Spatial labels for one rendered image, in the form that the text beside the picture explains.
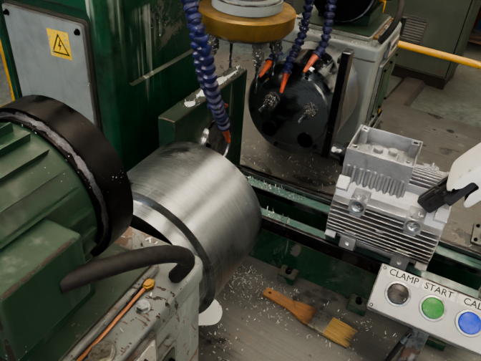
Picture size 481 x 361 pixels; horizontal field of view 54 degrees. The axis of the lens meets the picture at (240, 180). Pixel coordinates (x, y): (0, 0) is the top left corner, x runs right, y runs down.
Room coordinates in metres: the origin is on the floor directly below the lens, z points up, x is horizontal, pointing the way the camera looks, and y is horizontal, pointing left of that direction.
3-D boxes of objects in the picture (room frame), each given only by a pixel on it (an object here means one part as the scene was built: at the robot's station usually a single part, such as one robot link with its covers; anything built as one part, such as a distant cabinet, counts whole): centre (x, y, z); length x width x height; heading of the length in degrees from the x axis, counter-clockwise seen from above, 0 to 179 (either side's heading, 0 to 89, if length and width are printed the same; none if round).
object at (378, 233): (0.74, -0.30, 1.02); 0.20 x 0.19 x 0.19; 66
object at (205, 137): (0.91, 0.06, 1.02); 0.15 x 0.02 x 0.15; 155
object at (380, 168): (0.76, -0.26, 1.11); 0.12 x 0.11 x 0.07; 66
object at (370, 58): (1.41, -0.27, 0.99); 0.35 x 0.31 x 0.37; 155
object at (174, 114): (0.93, 0.12, 0.97); 0.30 x 0.11 x 0.34; 155
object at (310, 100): (1.17, -0.16, 1.04); 0.41 x 0.25 x 0.25; 155
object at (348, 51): (0.94, -0.20, 1.12); 0.04 x 0.03 x 0.26; 65
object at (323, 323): (0.63, -0.16, 0.80); 0.21 x 0.05 x 0.01; 59
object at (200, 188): (0.55, 0.13, 1.04); 0.37 x 0.25 x 0.25; 155
